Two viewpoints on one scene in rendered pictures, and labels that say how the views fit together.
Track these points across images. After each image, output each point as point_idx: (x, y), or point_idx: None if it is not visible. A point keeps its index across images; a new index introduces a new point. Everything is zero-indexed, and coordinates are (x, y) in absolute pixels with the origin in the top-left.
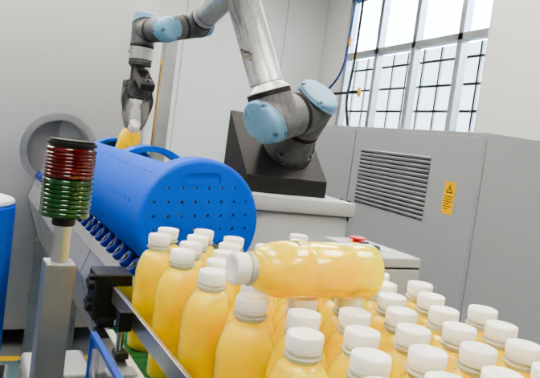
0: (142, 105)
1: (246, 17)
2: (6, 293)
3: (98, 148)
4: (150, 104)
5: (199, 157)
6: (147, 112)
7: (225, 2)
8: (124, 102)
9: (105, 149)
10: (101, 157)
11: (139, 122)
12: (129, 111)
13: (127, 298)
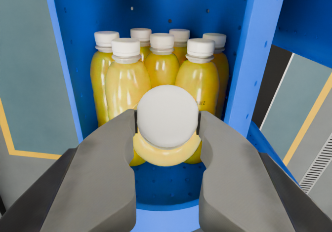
0: (119, 190)
1: None
2: None
3: (241, 123)
4: (35, 205)
5: None
6: (86, 154)
7: None
8: (284, 198)
9: (260, 40)
10: None
11: (143, 121)
12: (215, 148)
13: None
